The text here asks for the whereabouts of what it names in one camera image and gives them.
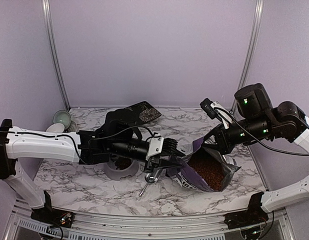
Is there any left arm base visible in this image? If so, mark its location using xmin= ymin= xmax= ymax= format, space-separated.
xmin=30 ymin=209 xmax=75 ymax=228

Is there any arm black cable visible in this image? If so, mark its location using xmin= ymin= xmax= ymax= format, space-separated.
xmin=0 ymin=124 xmax=155 ymax=161
xmin=214 ymin=101 xmax=309 ymax=157

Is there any metal food scoop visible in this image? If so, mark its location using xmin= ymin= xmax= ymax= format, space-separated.
xmin=139 ymin=169 xmax=163 ymax=197

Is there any purple pet food bag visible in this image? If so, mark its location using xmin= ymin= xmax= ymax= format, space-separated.
xmin=165 ymin=136 xmax=241 ymax=193

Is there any red and white bowl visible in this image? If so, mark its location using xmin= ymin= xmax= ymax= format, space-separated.
xmin=46 ymin=123 xmax=65 ymax=133

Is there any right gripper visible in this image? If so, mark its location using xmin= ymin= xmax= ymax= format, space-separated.
xmin=199 ymin=115 xmax=274 ymax=156

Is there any black floral square plate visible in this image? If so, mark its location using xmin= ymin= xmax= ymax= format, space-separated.
xmin=125 ymin=101 xmax=162 ymax=125

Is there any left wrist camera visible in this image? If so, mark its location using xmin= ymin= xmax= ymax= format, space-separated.
xmin=145 ymin=136 xmax=182 ymax=161

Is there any grey double pet bowl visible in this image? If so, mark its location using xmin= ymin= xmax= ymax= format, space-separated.
xmin=103 ymin=156 xmax=139 ymax=181

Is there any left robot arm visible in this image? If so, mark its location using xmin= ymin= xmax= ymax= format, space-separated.
xmin=0 ymin=108 xmax=183 ymax=223

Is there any grey round plate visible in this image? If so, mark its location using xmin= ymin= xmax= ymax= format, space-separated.
xmin=65 ymin=120 xmax=78 ymax=133

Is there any right aluminium frame post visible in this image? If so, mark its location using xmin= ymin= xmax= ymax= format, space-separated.
xmin=236 ymin=0 xmax=264 ymax=88

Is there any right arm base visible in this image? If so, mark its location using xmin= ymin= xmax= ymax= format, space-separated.
xmin=224 ymin=211 xmax=269 ymax=230

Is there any aluminium frame post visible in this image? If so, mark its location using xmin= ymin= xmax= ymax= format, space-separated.
xmin=236 ymin=0 xmax=264 ymax=88
xmin=41 ymin=0 xmax=71 ymax=111

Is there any left aluminium frame post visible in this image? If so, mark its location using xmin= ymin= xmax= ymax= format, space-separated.
xmin=41 ymin=0 xmax=71 ymax=111

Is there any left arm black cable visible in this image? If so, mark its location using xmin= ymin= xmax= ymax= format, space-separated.
xmin=0 ymin=124 xmax=155 ymax=161

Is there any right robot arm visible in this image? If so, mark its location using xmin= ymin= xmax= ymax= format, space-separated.
xmin=208 ymin=83 xmax=309 ymax=224

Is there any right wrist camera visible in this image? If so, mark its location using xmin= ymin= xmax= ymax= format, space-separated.
xmin=200 ymin=98 xmax=234 ymax=130

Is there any pale green ceramic bowl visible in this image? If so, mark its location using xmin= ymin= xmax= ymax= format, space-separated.
xmin=52 ymin=110 xmax=71 ymax=129

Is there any front aluminium rail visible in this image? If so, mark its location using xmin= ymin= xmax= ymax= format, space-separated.
xmin=3 ymin=199 xmax=295 ymax=240

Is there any brown pet food kibble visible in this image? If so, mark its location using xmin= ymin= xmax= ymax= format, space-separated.
xmin=114 ymin=153 xmax=225 ymax=192

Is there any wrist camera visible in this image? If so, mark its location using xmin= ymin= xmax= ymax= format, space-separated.
xmin=200 ymin=98 xmax=234 ymax=130
xmin=145 ymin=136 xmax=182 ymax=161

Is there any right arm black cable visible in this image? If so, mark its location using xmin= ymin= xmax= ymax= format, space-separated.
xmin=214 ymin=101 xmax=309 ymax=157

